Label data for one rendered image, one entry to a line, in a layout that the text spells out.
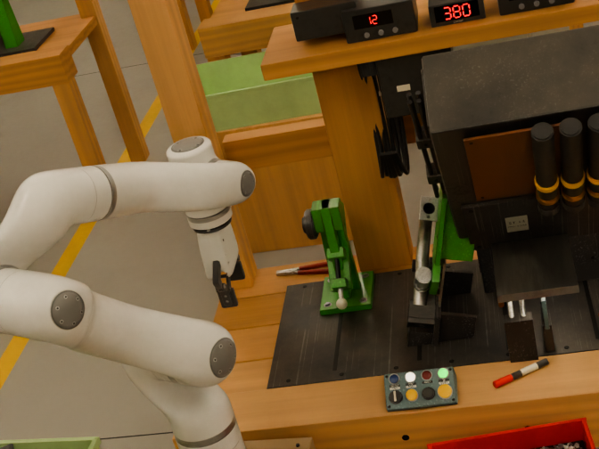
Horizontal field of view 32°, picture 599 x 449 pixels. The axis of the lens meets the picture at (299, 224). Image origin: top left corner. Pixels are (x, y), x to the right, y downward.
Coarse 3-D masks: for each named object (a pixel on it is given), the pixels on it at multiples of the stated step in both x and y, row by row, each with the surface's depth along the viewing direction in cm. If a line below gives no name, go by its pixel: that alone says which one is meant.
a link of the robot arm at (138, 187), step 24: (120, 168) 170; (144, 168) 174; (168, 168) 176; (192, 168) 176; (216, 168) 178; (240, 168) 183; (120, 192) 168; (144, 192) 172; (168, 192) 176; (192, 192) 176; (216, 192) 178; (240, 192) 182
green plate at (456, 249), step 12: (444, 204) 220; (444, 216) 221; (444, 228) 223; (444, 240) 226; (456, 240) 225; (468, 240) 225; (432, 252) 238; (444, 252) 227; (456, 252) 227; (468, 252) 227; (432, 264) 235
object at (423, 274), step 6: (420, 270) 230; (426, 270) 230; (420, 276) 230; (426, 276) 230; (414, 282) 236; (420, 282) 230; (426, 282) 229; (414, 288) 236; (420, 288) 234; (426, 288) 235
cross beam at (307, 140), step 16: (272, 128) 270; (288, 128) 268; (304, 128) 266; (320, 128) 265; (224, 144) 270; (240, 144) 270; (256, 144) 269; (272, 144) 269; (288, 144) 268; (304, 144) 268; (320, 144) 267; (240, 160) 272; (256, 160) 272; (272, 160) 271; (288, 160) 271
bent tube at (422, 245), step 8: (424, 200) 231; (432, 200) 231; (424, 208) 236; (432, 208) 234; (424, 216) 230; (432, 216) 230; (424, 224) 239; (424, 232) 241; (424, 240) 242; (424, 248) 242; (416, 256) 243; (424, 256) 242; (416, 264) 242; (424, 264) 241; (416, 296) 239; (424, 296) 239; (416, 304) 238; (424, 304) 238
